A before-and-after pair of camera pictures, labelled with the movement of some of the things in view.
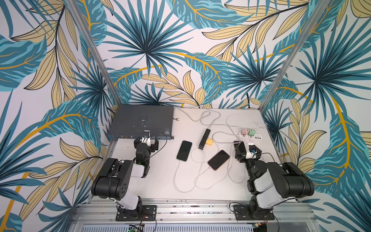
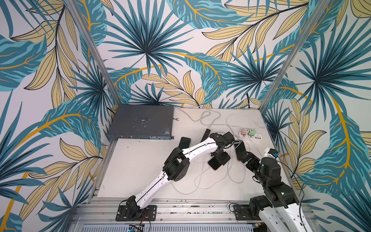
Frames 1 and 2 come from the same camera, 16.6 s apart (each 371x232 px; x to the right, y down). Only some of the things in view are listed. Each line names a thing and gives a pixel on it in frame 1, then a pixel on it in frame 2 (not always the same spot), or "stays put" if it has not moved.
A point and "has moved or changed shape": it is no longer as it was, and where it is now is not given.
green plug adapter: [251, 132] stays put
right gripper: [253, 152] -> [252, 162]
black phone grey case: [184, 150] has moved or changed shape
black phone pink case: [218, 160] stays put
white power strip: [256, 137] stays put
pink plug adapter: [244, 131] stays put
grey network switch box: [129, 122] stays put
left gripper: [154, 146] -> [221, 158]
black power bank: [204, 138] stays put
